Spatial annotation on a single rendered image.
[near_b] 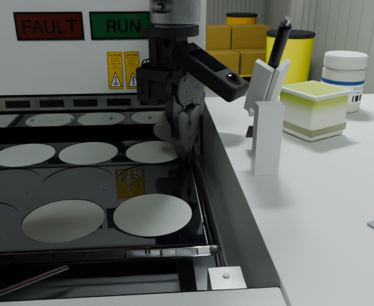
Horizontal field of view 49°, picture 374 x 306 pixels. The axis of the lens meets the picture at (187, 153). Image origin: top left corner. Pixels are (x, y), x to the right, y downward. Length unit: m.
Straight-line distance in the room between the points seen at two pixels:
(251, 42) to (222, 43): 0.37
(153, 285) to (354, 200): 0.26
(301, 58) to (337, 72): 3.28
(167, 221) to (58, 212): 0.14
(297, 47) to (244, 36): 1.47
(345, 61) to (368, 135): 0.14
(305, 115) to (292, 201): 0.19
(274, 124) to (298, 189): 0.08
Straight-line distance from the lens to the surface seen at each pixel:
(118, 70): 0.80
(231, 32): 5.33
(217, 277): 0.42
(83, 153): 0.73
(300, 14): 4.74
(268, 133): 0.47
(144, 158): 0.69
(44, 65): 0.82
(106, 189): 0.60
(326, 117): 0.61
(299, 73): 4.05
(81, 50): 0.80
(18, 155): 0.76
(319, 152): 0.57
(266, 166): 0.49
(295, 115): 0.61
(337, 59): 0.74
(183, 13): 0.60
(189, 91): 0.64
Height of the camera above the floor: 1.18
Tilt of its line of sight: 23 degrees down
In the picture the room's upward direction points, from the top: straight up
